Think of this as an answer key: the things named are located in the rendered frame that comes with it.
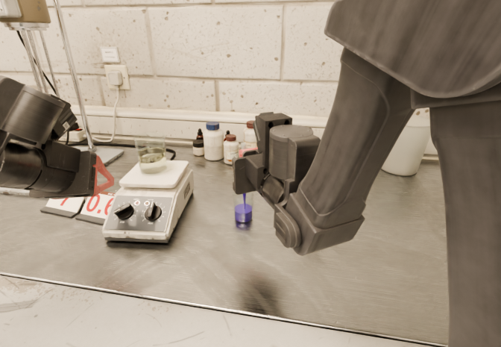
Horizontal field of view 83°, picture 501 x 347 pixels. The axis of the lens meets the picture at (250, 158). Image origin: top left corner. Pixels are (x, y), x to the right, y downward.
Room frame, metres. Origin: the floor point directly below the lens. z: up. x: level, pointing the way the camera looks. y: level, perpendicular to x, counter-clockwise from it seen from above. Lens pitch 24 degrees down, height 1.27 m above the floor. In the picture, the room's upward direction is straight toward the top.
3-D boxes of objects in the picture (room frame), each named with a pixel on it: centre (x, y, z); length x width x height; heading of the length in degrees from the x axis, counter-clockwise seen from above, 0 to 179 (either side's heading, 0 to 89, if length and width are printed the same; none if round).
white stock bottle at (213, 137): (0.84, 0.12, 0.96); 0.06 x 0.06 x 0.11
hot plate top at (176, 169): (0.56, 0.21, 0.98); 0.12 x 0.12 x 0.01; 86
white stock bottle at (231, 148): (0.81, 0.06, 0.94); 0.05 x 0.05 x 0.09
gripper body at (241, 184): (0.41, -0.03, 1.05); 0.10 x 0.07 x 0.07; 113
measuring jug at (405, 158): (0.77, -0.42, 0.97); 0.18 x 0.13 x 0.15; 68
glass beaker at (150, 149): (0.57, 0.21, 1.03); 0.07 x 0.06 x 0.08; 85
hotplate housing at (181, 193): (0.54, 0.21, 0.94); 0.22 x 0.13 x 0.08; 176
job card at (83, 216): (0.52, 0.33, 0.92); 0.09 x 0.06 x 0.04; 73
